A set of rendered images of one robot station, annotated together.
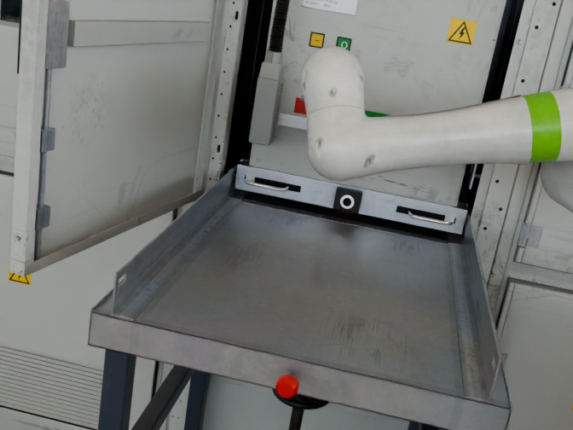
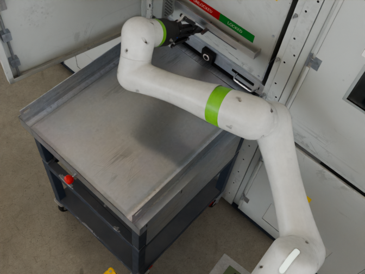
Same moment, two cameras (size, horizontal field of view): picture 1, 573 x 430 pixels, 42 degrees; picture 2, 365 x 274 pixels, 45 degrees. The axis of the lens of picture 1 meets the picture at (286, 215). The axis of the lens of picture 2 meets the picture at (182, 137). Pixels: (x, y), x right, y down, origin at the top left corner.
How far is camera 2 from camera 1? 117 cm
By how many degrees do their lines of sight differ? 44
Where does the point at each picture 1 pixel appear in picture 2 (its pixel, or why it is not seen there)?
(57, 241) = (34, 63)
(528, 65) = (298, 31)
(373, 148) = (137, 87)
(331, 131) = (121, 71)
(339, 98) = (128, 55)
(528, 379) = not seen: hidden behind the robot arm
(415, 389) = (111, 203)
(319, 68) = (123, 34)
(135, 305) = (37, 117)
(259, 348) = (66, 159)
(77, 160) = (37, 33)
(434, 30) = not seen: outside the picture
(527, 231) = not seen: hidden behind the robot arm
